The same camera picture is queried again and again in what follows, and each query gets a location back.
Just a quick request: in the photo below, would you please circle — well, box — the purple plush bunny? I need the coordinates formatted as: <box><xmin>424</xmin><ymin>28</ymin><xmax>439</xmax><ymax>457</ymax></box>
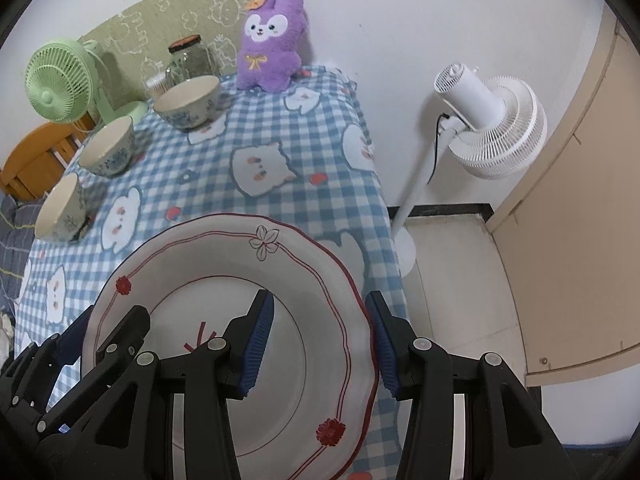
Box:
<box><xmin>235</xmin><ymin>0</ymin><xmax>309</xmax><ymax>93</ymax></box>

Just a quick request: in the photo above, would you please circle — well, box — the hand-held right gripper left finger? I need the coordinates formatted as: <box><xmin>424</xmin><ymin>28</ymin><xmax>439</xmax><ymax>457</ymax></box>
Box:
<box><xmin>42</xmin><ymin>290</ymin><xmax>275</xmax><ymax>480</ymax></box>

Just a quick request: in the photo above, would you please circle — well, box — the beige door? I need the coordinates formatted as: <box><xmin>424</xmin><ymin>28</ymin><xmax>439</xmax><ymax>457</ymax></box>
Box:
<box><xmin>487</xmin><ymin>7</ymin><xmax>640</xmax><ymax>388</ymax></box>

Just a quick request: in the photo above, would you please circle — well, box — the green desk fan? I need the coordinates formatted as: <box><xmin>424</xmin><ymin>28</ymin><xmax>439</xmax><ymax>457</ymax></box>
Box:
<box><xmin>25</xmin><ymin>36</ymin><xmax>149</xmax><ymax>133</ymax></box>

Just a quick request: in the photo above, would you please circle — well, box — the cream bowl with blue flowers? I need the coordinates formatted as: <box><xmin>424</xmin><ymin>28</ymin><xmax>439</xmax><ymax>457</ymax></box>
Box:
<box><xmin>35</xmin><ymin>172</ymin><xmax>90</xmax><ymax>243</ymax></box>
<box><xmin>152</xmin><ymin>75</ymin><xmax>222</xmax><ymax>131</ymax></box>
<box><xmin>78</xmin><ymin>115</ymin><xmax>136</xmax><ymax>178</ymax></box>

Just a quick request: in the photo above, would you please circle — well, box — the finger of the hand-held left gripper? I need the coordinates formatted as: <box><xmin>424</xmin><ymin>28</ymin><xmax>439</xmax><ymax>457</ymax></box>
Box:
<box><xmin>34</xmin><ymin>305</ymin><xmax>152</xmax><ymax>437</ymax></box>
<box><xmin>5</xmin><ymin>310</ymin><xmax>92</xmax><ymax>397</ymax></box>

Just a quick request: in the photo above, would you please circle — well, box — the blue checked tablecloth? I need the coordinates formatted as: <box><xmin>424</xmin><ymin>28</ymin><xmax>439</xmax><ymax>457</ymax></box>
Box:
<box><xmin>12</xmin><ymin>65</ymin><xmax>406</xmax><ymax>480</ymax></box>

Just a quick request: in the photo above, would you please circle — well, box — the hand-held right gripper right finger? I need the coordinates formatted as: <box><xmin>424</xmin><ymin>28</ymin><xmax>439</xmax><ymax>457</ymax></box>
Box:
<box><xmin>366</xmin><ymin>291</ymin><xmax>581</xmax><ymax>480</ymax></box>

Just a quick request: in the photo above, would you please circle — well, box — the green printed mat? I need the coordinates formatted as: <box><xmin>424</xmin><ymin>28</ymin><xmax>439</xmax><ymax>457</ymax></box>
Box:
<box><xmin>80</xmin><ymin>0</ymin><xmax>254</xmax><ymax>91</ymax></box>

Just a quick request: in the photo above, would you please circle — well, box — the glass jar with black lid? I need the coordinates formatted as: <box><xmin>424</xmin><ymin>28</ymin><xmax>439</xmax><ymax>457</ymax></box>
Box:
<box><xmin>165</xmin><ymin>35</ymin><xmax>210</xmax><ymax>88</ymax></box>

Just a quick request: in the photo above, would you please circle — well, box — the white plate with red trim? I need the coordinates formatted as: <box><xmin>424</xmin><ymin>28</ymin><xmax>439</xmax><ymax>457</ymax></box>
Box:
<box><xmin>80</xmin><ymin>213</ymin><xmax>381</xmax><ymax>480</ymax></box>

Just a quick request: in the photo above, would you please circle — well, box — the white standing fan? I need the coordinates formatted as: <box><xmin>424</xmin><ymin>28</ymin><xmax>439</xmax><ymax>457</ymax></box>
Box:
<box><xmin>390</xmin><ymin>61</ymin><xmax>548</xmax><ymax>281</ymax></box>

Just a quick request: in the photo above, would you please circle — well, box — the grey striped bedding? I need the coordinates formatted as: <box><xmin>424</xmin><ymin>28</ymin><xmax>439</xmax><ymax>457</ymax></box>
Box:
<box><xmin>0</xmin><ymin>195</ymin><xmax>46</xmax><ymax>311</ymax></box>

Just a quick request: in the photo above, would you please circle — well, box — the black fan cable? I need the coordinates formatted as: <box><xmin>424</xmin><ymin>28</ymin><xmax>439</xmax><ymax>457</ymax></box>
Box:
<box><xmin>427</xmin><ymin>112</ymin><xmax>451</xmax><ymax>183</ymax></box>

